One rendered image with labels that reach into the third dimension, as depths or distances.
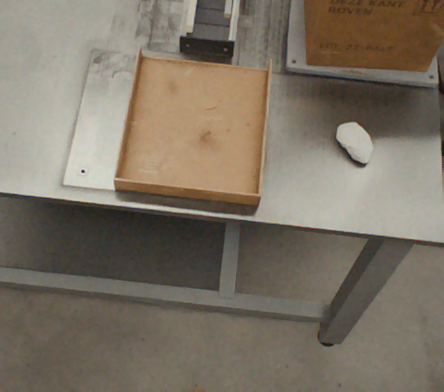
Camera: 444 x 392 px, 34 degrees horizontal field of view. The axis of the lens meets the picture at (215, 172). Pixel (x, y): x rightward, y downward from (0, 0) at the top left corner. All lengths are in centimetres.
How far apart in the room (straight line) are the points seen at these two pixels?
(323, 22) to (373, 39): 11
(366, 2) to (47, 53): 62
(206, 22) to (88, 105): 28
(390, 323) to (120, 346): 76
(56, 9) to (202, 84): 35
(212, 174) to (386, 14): 42
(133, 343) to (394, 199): 97
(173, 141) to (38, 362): 93
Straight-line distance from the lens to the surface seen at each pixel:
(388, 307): 219
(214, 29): 146
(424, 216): 137
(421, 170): 142
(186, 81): 144
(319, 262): 220
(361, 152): 137
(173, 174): 133
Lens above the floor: 201
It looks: 61 degrees down
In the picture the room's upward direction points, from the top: 6 degrees clockwise
